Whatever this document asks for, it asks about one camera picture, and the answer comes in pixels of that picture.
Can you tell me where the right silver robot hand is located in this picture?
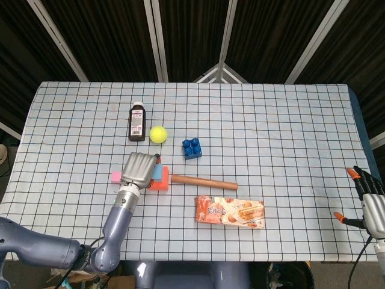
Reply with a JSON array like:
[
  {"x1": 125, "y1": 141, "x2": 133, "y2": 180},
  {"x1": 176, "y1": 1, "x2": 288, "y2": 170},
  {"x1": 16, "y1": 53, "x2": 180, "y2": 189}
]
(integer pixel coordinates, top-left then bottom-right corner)
[{"x1": 333, "y1": 165, "x2": 385, "y2": 238}]

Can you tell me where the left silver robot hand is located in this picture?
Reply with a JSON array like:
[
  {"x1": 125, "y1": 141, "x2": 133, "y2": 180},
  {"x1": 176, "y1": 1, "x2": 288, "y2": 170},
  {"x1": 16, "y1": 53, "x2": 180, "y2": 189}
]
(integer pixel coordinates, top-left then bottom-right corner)
[{"x1": 120, "y1": 152, "x2": 162, "y2": 190}]

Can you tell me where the large orange foam cube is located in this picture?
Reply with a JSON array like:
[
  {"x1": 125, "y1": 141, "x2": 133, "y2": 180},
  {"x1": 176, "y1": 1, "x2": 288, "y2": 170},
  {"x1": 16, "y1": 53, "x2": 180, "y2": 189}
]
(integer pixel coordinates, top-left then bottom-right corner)
[{"x1": 149, "y1": 156, "x2": 170, "y2": 192}]

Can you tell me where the brown medicine bottle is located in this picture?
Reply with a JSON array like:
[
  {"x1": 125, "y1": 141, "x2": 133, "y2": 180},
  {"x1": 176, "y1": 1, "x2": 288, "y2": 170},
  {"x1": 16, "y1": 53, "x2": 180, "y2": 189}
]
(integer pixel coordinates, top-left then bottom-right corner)
[{"x1": 128, "y1": 102, "x2": 146, "y2": 142}]

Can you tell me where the yellow tennis ball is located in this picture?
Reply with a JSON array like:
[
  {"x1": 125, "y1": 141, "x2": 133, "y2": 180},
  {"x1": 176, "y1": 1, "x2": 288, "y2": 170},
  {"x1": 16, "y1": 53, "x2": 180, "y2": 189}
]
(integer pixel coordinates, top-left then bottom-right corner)
[{"x1": 149, "y1": 125, "x2": 168, "y2": 145}]

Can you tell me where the dark blue studded brick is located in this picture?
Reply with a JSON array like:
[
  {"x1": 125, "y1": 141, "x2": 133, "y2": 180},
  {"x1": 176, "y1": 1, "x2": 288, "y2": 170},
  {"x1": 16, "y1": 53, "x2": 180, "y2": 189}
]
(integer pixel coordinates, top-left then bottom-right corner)
[{"x1": 182, "y1": 137, "x2": 203, "y2": 160}]

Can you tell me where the wooden rolling pin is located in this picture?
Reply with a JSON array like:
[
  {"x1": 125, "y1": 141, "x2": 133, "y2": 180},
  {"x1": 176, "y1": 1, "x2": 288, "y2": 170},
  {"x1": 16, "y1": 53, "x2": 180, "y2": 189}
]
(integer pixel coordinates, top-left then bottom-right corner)
[{"x1": 171, "y1": 175, "x2": 239, "y2": 191}]

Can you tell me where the orange egg roll box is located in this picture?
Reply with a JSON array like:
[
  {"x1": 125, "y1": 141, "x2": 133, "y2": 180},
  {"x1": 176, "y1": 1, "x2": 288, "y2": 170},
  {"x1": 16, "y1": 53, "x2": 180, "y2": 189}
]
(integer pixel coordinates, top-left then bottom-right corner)
[{"x1": 194, "y1": 195, "x2": 265, "y2": 230}]

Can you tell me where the black bin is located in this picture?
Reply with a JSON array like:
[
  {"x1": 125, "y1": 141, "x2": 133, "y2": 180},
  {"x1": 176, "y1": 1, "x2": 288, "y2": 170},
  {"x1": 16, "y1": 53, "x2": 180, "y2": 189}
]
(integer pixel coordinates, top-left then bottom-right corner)
[{"x1": 266, "y1": 262, "x2": 313, "y2": 289}]

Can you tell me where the blue-grey robot torso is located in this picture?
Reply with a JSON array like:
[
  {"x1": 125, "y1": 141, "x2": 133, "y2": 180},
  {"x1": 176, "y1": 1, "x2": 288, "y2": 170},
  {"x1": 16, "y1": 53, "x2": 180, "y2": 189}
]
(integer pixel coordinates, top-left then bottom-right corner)
[{"x1": 134, "y1": 261, "x2": 252, "y2": 289}]

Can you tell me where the checked light blue tablecloth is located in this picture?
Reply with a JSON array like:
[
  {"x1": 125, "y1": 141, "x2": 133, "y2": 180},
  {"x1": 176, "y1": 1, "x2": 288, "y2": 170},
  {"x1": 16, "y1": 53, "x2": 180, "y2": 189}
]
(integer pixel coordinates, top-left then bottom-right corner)
[{"x1": 0, "y1": 80, "x2": 377, "y2": 263}]

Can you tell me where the black right hand cable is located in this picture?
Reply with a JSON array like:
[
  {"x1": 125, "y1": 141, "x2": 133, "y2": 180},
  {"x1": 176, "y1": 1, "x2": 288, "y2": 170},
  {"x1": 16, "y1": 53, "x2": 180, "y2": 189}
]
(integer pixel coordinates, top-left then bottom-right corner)
[{"x1": 347, "y1": 234, "x2": 374, "y2": 289}]

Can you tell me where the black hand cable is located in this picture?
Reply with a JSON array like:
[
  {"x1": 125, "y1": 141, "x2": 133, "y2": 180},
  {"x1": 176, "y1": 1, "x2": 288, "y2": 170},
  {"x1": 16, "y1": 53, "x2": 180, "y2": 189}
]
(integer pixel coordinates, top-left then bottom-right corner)
[
  {"x1": 52, "y1": 236, "x2": 106, "y2": 289},
  {"x1": 347, "y1": 234, "x2": 374, "y2": 289}
]

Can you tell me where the white screen frame rail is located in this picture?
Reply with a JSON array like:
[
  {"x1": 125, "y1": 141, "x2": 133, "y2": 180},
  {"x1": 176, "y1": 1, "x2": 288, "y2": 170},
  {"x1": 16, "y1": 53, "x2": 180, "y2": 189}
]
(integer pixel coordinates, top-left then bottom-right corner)
[
  {"x1": 369, "y1": 132, "x2": 385, "y2": 150},
  {"x1": 0, "y1": 122, "x2": 22, "y2": 141}
]

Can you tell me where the black left hand cable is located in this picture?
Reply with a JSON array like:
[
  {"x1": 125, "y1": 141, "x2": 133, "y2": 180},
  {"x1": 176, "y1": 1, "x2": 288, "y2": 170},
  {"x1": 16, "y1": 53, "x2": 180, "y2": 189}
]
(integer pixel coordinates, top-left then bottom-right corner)
[{"x1": 52, "y1": 236, "x2": 106, "y2": 289}]

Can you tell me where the white screen base bracket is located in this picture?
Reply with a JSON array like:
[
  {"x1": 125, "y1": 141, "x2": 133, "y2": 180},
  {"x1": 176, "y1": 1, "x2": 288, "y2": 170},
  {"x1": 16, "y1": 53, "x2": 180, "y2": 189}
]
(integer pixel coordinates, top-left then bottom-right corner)
[{"x1": 192, "y1": 63, "x2": 249, "y2": 84}]

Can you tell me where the white double screen frame post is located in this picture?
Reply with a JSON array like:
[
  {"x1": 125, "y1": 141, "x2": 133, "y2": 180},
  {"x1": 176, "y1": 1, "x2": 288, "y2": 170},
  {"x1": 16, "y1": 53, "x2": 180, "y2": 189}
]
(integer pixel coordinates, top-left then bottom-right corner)
[{"x1": 143, "y1": 0, "x2": 169, "y2": 82}]

